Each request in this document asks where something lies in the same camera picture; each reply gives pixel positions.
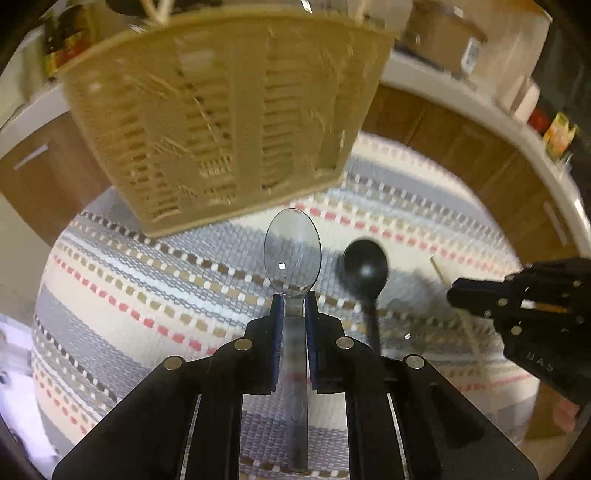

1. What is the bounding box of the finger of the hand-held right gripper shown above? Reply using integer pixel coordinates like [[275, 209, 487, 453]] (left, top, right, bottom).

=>
[[447, 296, 591, 348], [447, 259, 591, 308]]

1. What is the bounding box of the yellow oil bottle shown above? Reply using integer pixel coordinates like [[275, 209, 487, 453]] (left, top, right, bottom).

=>
[[542, 112, 578, 158]]

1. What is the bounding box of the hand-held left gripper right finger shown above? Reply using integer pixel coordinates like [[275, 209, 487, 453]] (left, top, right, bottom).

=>
[[305, 292, 539, 480]]

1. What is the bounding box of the striped woven tablecloth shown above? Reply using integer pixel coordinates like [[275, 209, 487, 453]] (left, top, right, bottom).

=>
[[30, 131, 541, 480]]

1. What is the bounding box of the black plastic spoon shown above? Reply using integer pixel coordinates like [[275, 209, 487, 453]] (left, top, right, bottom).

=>
[[342, 237, 390, 360]]

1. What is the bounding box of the wooden chopstick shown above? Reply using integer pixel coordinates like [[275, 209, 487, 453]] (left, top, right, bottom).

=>
[[429, 257, 488, 374]]

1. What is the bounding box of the brown cardboard box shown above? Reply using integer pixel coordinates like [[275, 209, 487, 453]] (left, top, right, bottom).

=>
[[402, 0, 488, 77]]

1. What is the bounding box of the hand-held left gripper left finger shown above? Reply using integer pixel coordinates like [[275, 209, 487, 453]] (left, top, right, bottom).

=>
[[52, 294, 286, 480]]

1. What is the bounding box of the person's right hand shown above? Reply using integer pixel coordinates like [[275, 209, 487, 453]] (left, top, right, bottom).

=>
[[551, 394, 581, 433]]

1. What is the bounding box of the beige plastic utensil basket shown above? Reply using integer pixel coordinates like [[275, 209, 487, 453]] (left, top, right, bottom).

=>
[[58, 8, 402, 239]]

